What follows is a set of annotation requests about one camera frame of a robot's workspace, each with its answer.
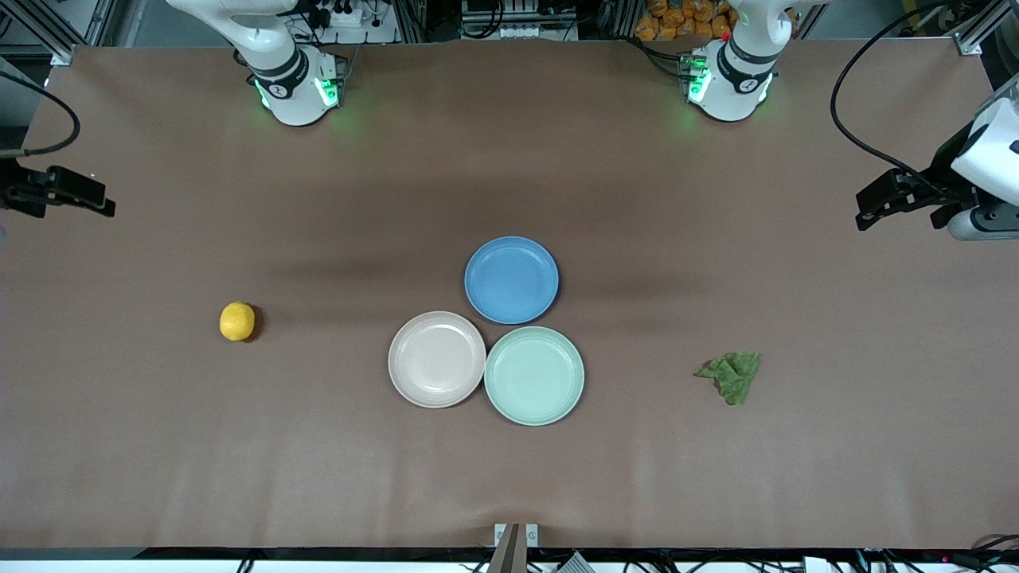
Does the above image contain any blue round plate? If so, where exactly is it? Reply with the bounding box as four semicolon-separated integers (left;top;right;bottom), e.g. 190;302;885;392
464;236;560;325

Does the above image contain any yellow lemon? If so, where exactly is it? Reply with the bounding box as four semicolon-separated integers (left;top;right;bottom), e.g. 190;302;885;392
220;302;256;342

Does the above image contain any green lettuce leaf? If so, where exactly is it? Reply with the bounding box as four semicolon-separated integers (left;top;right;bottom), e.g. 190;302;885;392
693;351;763;406

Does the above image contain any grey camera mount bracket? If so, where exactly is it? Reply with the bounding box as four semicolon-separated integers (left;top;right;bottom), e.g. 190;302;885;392
494;523;539;573

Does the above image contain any aluminium frame profile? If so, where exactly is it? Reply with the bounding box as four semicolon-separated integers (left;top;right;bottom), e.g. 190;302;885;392
0;0;120;66
951;0;1019;57

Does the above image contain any white electronics box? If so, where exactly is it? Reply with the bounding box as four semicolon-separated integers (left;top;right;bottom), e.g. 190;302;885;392
460;0;576;42

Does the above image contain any white power strip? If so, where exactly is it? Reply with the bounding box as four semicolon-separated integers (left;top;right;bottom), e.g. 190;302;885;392
306;0;385;29

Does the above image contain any pale green round plate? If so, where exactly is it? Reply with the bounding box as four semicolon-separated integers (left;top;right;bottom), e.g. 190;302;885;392
484;326;585;427

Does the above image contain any pile of orange fruit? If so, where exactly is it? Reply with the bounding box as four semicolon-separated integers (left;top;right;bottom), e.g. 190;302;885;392
635;0;737;42

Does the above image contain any cream round plate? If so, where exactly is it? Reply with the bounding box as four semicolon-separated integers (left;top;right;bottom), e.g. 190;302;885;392
388;311;486;409

